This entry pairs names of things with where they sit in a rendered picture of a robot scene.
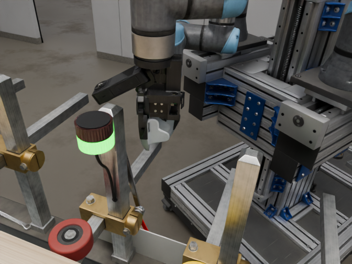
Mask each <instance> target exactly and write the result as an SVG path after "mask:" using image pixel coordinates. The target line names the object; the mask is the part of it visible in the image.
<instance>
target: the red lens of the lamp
mask: <svg viewBox="0 0 352 264"><path fill-rule="evenodd" d="M105 113H107V112H105ZM107 114H108V115H109V116H110V118H111V121H110V122H109V123H108V124H107V125H106V126H104V127H102V128H98V129H84V128H81V127H79V126H78V125H77V124H76V119H77V118H78V117H79V116H78V117H76V119H75V120H74V125H75V131H76V136H77V137H78V138H79V139H80V140H82V141H86V142H98V141H102V140H105V139H107V138H108V137H110V136H111V135H112V134H113V131H114V127H113V118H112V116H111V115H110V114H109V113H107ZM80 115H82V114H80Z"/></svg>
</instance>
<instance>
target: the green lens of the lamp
mask: <svg viewBox="0 0 352 264"><path fill-rule="evenodd" d="M77 141H78V147H79V149H80V150H81V151H82V152H83V153H86V154H90V155H98V154H102V153H105V152H107V151H109V150H111V149H112V148H113V146H114V144H115V139H114V132H113V134H112V135H111V136H110V137H109V138H108V139H107V140H105V141H101V142H96V143H89V142H84V141H82V140H80V139H79V138H78V137H77Z"/></svg>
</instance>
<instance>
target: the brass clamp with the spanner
mask: <svg viewBox="0 0 352 264"><path fill-rule="evenodd" d="M90 195H93V197H94V198H95V203H93V204H91V205H88V204H87V203H86V199H85V201H84V202H83V203H82V204H81V205H80V206H79V209H80V214H81V219H83V220H85V221H88V220H89V219H90V218H91V216H92V215H94V216H97V217H100V218H103V219H104V222H105V228H104V229H105V230H107V231H109V232H112V233H115V234H118V235H121V236H123V237H126V236H127V235H128V234H130V235H133V236H135V235H136V234H137V233H138V231H139V230H140V227H141V224H142V214H141V213H138V212H135V207H134V206H131V205H130V209H129V210H128V212H127V213H126V215H125V216H124V218H123V219H121V218H118V217H115V216H112V215H109V214H108V206H107V198H106V197H104V196H101V195H98V194H95V193H91V194H90Z"/></svg>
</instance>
